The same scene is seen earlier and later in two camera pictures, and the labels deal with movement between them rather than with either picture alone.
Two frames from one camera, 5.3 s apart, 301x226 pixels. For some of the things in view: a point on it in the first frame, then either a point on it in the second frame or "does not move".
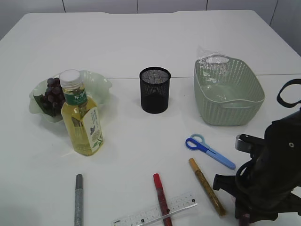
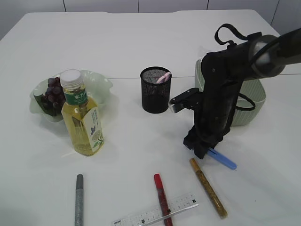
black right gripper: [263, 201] -> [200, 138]
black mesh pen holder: [154, 89] does not move
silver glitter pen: [79, 201] does not move
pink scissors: [245, 220] -> [163, 79]
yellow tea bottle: [80, 114] does not move
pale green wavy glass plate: [95, 86] does not move
